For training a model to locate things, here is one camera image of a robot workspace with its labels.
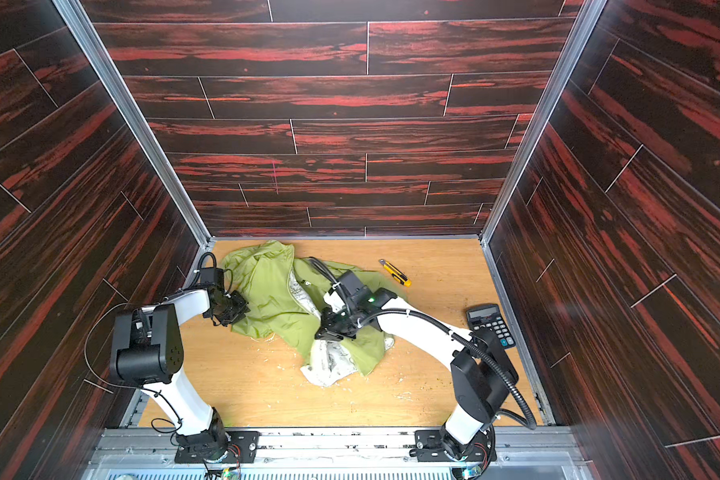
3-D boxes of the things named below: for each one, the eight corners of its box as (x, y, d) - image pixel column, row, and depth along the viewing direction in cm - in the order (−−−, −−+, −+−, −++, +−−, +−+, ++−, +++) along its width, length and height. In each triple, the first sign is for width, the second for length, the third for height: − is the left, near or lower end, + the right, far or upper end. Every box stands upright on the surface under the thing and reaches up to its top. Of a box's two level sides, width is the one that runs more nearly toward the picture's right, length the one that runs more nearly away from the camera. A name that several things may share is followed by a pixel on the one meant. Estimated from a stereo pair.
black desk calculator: (471, 348, 94) (475, 342, 90) (461, 311, 102) (465, 304, 99) (509, 348, 94) (515, 342, 90) (496, 311, 102) (501, 304, 99)
